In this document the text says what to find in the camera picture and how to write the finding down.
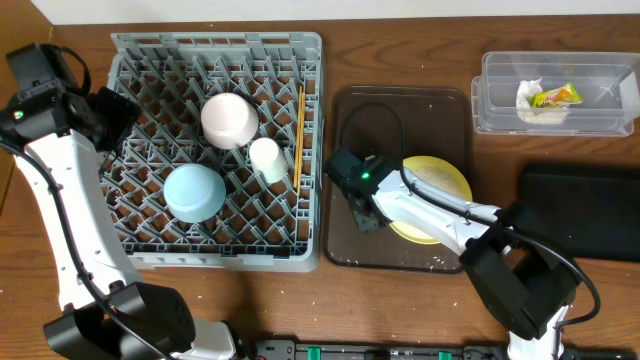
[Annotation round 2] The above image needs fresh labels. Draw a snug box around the white cup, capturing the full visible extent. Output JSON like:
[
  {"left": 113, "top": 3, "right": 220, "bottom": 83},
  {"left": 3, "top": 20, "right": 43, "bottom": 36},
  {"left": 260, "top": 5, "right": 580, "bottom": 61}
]
[{"left": 249, "top": 138, "right": 288, "bottom": 184}]

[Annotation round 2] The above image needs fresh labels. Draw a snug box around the yellow plate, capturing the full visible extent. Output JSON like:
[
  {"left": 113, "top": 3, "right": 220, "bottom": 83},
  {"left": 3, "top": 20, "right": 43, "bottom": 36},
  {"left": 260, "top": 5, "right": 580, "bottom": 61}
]
[{"left": 390, "top": 156, "right": 473, "bottom": 245}]

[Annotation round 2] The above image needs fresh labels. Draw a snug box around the grey plastic dishwasher rack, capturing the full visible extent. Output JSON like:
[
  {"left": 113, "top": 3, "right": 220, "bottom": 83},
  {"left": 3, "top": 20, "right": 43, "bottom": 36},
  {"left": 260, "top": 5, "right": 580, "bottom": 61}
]
[{"left": 101, "top": 32, "right": 325, "bottom": 272}]

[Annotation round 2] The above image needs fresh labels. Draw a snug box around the crumpled white tissue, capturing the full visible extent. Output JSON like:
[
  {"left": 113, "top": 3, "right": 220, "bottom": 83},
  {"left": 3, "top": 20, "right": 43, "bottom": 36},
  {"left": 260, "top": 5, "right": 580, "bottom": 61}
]
[{"left": 515, "top": 78, "right": 569, "bottom": 125}]

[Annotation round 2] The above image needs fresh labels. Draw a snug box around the light blue bowl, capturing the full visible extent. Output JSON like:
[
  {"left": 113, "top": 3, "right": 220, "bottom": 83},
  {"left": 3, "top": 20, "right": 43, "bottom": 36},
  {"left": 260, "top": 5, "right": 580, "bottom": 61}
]
[{"left": 163, "top": 164, "right": 227, "bottom": 223}]

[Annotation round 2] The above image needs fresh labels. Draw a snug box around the wooden chopstick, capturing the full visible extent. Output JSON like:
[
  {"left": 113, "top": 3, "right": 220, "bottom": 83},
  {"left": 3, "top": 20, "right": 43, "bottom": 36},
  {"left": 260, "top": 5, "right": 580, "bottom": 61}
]
[
  {"left": 295, "top": 86, "right": 306, "bottom": 196},
  {"left": 294, "top": 85, "right": 305, "bottom": 195}
]

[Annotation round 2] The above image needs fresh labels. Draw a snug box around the black waste bin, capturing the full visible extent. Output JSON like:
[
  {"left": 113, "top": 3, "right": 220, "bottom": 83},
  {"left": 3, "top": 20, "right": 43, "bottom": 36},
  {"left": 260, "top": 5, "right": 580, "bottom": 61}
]
[{"left": 518, "top": 163, "right": 639, "bottom": 263}]

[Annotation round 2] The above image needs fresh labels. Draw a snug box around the pink bowl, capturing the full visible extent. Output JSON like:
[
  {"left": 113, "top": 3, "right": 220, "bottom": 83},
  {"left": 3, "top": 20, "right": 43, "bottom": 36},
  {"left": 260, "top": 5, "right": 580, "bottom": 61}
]
[{"left": 201, "top": 93, "right": 259, "bottom": 150}]

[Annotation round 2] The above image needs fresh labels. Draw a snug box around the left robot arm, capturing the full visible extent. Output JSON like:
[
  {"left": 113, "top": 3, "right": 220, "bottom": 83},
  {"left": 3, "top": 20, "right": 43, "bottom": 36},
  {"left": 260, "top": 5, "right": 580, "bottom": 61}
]
[{"left": 1, "top": 43, "right": 245, "bottom": 359}]

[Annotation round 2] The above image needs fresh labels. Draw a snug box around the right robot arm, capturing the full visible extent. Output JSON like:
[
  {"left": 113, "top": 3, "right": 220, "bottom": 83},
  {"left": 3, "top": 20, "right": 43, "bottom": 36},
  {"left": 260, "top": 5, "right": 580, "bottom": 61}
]
[{"left": 326, "top": 148, "right": 584, "bottom": 359}]

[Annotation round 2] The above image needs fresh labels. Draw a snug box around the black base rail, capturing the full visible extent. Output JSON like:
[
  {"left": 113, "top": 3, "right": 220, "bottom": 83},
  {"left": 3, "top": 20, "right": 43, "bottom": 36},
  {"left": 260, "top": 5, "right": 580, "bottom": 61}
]
[{"left": 239, "top": 338, "right": 640, "bottom": 360}]

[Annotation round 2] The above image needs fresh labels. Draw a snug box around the dark brown serving tray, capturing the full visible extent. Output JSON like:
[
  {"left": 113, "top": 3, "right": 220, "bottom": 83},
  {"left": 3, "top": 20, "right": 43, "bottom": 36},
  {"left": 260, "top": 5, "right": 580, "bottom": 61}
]
[{"left": 323, "top": 86, "right": 472, "bottom": 274}]

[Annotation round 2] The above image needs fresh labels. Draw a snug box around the clear plastic waste bin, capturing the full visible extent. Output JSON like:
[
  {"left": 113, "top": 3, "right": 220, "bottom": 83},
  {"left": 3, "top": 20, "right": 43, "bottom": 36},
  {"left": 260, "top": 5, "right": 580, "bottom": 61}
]
[{"left": 471, "top": 51, "right": 639, "bottom": 137}]

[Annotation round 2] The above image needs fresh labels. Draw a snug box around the yellow green snack wrapper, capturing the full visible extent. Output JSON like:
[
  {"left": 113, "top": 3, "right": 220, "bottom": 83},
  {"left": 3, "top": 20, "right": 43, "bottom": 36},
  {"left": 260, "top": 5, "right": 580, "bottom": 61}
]
[{"left": 529, "top": 83, "right": 583, "bottom": 109}]

